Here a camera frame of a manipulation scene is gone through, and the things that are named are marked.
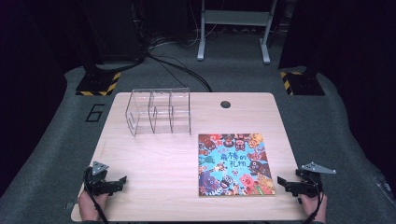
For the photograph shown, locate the person's right hand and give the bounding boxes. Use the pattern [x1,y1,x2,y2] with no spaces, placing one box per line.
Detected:
[298,195,328,224]

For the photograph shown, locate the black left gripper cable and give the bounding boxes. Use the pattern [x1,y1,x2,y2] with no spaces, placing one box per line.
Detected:
[83,167,109,224]

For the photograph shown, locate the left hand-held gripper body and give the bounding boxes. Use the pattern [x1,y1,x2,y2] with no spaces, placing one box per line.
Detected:
[83,161,117,196]

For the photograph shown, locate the dark cabinet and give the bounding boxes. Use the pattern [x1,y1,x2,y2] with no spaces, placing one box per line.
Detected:
[78,0,145,63]

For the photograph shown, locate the white metal stand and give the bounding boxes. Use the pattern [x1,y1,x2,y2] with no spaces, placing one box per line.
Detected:
[196,0,278,65]

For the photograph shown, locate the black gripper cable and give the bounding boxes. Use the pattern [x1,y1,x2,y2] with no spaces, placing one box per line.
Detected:
[83,167,109,224]
[303,175,325,224]

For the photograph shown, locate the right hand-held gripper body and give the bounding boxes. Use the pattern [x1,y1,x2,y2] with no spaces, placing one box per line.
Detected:
[293,161,337,199]

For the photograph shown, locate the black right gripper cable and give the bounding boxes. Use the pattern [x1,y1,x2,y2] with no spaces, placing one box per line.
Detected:
[303,175,325,224]

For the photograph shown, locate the colourful picture book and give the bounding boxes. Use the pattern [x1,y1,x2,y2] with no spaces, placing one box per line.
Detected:
[197,133,276,198]

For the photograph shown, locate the black yellow striped stand base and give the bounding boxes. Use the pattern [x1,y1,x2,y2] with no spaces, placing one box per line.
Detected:
[279,70,326,96]
[75,66,121,97]

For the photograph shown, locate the clear acrylic book rack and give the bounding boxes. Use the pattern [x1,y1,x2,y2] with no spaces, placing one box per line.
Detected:
[125,87,192,137]

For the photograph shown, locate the black floor cables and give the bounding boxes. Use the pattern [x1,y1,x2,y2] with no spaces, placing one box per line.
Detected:
[96,34,214,93]

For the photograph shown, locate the person's left hand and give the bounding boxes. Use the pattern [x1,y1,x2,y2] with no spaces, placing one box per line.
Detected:
[78,189,108,222]

